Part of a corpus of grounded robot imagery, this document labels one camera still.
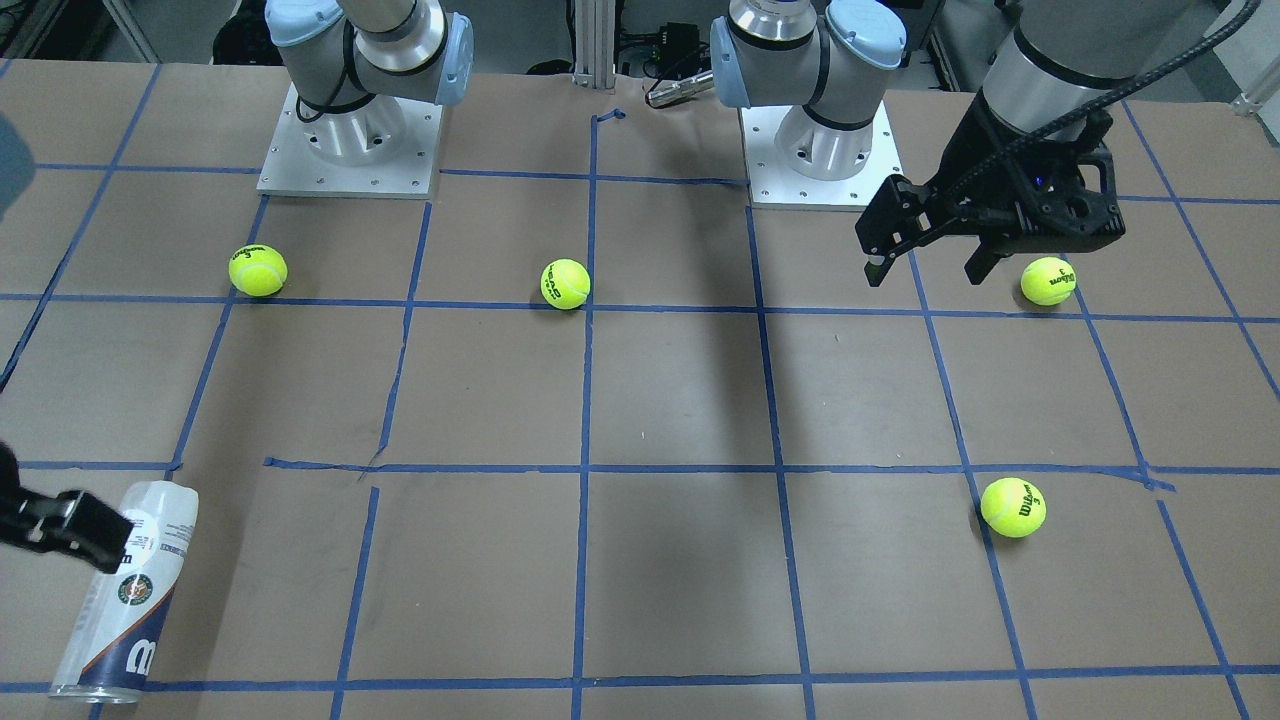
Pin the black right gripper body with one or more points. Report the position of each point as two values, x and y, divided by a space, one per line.
50 522

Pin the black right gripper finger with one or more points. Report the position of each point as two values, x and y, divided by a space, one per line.
90 530

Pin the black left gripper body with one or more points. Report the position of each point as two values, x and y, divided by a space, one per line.
978 138

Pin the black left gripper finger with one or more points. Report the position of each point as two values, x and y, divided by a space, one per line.
985 258
877 268

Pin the clear Wilson tennis ball can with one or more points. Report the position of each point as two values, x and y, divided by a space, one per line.
113 645

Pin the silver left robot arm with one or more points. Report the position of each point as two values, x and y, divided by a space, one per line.
836 65

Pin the yellow wilson tennis ball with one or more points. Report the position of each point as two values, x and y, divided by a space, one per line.
1013 507
1047 282

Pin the yellow Wilson tennis ball front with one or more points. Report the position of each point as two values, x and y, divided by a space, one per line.
1013 507

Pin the yellow tennis ball near base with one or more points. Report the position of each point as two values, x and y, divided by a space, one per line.
257 270

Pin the yellow Head tennis ball centre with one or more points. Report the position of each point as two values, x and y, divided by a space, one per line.
565 284

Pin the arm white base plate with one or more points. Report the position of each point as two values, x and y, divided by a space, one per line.
387 150
794 163

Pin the aluminium frame post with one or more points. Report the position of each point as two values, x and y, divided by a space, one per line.
594 36

